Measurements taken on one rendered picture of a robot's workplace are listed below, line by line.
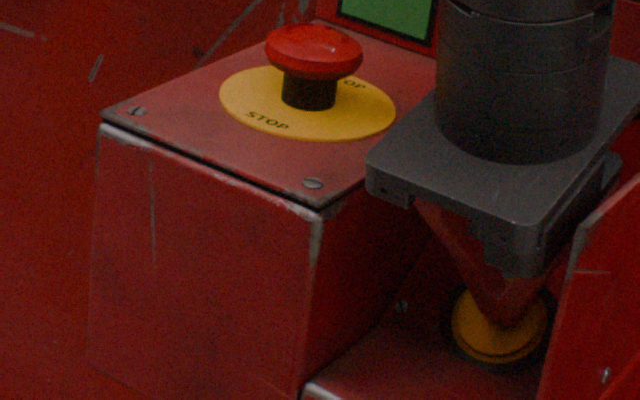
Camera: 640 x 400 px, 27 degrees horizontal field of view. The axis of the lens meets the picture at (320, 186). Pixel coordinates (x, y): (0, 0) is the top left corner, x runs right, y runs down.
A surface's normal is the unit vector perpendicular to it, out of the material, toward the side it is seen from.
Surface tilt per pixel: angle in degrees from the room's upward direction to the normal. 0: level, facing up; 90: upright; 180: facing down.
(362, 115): 0
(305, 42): 3
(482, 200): 15
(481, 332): 35
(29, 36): 90
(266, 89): 0
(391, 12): 90
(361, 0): 90
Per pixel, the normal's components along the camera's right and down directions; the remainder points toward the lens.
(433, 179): -0.03, -0.77
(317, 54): 0.08, -0.49
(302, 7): -0.47, 0.36
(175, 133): 0.12, -0.88
